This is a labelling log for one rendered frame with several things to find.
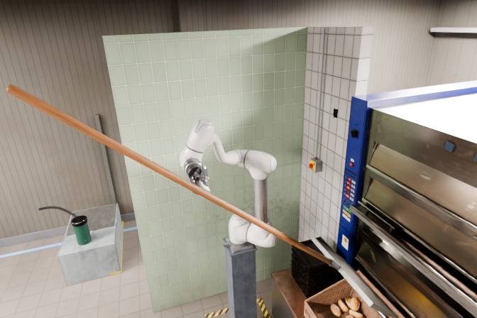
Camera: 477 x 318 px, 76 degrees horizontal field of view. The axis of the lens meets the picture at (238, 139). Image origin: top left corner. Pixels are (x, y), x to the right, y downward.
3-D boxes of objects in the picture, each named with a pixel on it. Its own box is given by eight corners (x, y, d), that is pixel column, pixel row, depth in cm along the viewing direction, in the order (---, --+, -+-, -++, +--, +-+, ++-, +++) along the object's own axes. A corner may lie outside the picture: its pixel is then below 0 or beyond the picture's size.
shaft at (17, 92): (3, 91, 95) (8, 84, 95) (6, 89, 97) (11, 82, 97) (329, 265, 174) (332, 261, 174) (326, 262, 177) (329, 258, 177)
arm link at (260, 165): (255, 233, 244) (281, 241, 234) (245, 246, 232) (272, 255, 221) (252, 145, 215) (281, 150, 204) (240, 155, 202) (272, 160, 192)
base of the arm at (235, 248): (221, 240, 250) (220, 234, 248) (246, 233, 256) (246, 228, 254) (226, 255, 233) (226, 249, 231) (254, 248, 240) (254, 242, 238)
